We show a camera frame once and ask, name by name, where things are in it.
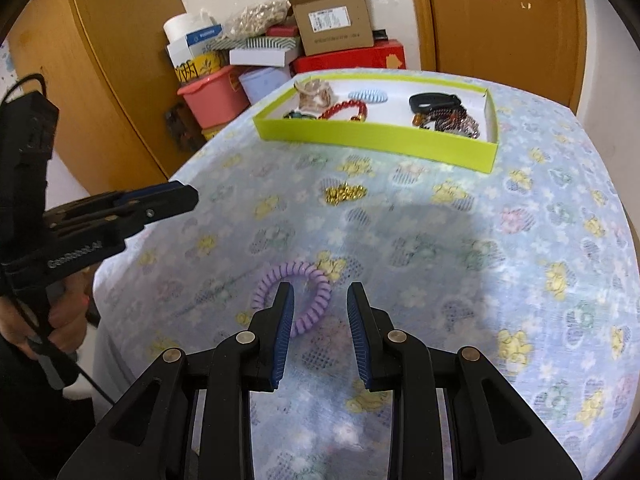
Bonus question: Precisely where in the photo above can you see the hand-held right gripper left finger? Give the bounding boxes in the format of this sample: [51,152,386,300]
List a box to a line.
[56,281,296,480]

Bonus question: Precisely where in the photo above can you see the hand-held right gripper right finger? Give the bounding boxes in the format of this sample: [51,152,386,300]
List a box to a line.
[346,281,583,480]

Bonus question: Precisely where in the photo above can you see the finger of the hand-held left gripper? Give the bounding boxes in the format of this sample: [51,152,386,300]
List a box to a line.
[44,187,199,237]
[114,183,197,203]

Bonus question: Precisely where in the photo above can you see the purple spiral hair tie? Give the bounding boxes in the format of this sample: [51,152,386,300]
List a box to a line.
[251,259,333,339]

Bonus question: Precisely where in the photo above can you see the red bead bracelet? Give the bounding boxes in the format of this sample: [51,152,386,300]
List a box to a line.
[317,100,371,124]

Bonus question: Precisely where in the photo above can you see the yellow-green cardboard box tray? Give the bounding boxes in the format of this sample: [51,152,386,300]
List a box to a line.
[252,71,499,175]

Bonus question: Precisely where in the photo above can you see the brown braided hair ties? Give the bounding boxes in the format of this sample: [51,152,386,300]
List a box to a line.
[412,107,481,140]

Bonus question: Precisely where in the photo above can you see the person's left forearm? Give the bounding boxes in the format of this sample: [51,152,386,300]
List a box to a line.
[0,339,97,480]

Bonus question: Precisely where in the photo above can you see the person's left hand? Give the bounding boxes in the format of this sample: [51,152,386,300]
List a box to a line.
[0,272,99,362]

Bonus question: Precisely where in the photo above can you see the pink plastic bin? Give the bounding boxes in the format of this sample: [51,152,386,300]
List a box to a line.
[177,65,251,130]

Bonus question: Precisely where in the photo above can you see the yellow patterned bucket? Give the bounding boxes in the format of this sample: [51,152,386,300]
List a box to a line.
[174,51,226,86]

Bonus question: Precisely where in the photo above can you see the wooden wardrobe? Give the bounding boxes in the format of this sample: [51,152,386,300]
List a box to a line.
[0,0,189,197]

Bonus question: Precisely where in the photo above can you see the lavender plastic container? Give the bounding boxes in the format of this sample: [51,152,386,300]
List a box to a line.
[239,66,294,106]

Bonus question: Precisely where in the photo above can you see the white box with blue label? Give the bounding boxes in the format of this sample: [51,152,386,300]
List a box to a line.
[166,25,225,69]

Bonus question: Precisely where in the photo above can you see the white paper roll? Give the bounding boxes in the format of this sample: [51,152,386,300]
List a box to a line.
[163,12,216,46]

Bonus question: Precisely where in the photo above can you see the flat white box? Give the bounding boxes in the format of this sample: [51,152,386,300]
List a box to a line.
[229,42,301,68]

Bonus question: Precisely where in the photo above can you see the beige hair claw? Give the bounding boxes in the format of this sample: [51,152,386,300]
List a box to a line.
[295,79,336,111]

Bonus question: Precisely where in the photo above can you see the green white striped box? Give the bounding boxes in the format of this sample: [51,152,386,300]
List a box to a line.
[210,35,301,52]

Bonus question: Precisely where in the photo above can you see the clear bag of beads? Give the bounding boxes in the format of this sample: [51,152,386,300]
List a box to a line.
[225,1,292,41]

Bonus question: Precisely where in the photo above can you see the large red gift box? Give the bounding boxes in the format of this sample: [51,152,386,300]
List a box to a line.
[291,39,407,75]

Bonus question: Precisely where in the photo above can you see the open brown cardboard box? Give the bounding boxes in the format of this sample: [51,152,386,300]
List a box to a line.
[286,0,375,57]

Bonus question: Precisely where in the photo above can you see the black oval hair clip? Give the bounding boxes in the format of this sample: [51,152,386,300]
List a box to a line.
[409,92,464,114]

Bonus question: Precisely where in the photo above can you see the wooden door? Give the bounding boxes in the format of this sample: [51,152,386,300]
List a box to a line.
[405,0,589,112]

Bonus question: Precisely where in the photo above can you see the gold chain bracelet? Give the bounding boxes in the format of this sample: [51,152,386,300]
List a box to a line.
[324,185,369,206]

